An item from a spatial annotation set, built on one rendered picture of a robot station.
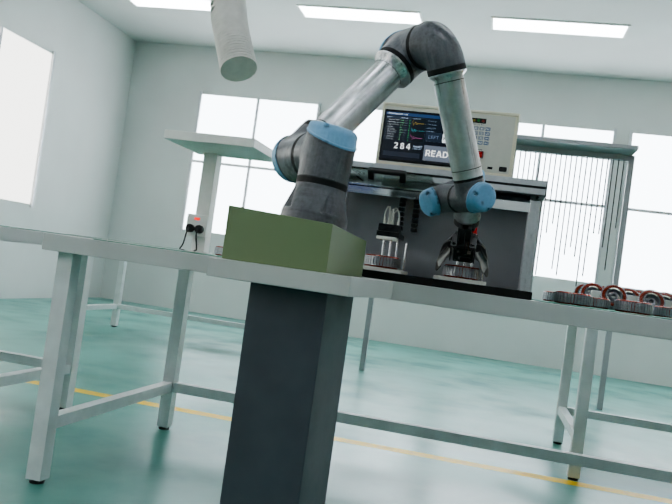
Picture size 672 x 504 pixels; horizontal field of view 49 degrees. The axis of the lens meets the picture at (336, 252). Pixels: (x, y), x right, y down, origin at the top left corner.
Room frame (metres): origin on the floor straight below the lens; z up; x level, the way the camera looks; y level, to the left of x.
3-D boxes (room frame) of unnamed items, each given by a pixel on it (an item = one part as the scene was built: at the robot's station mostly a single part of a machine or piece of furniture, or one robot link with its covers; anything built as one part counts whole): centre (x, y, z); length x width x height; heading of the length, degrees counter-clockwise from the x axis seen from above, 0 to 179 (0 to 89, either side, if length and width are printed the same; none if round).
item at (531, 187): (2.55, -0.33, 1.09); 0.68 x 0.44 x 0.05; 78
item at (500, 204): (2.34, -0.28, 1.03); 0.62 x 0.01 x 0.03; 78
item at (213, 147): (3.00, 0.50, 0.98); 0.37 x 0.35 x 0.46; 78
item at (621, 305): (2.27, -0.92, 0.77); 0.11 x 0.11 x 0.04
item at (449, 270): (2.22, -0.38, 0.80); 0.11 x 0.11 x 0.04
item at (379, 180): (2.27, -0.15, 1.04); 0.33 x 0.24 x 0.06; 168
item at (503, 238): (2.49, -0.31, 0.92); 0.66 x 0.01 x 0.30; 78
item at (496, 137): (2.55, -0.34, 1.22); 0.44 x 0.39 x 0.20; 78
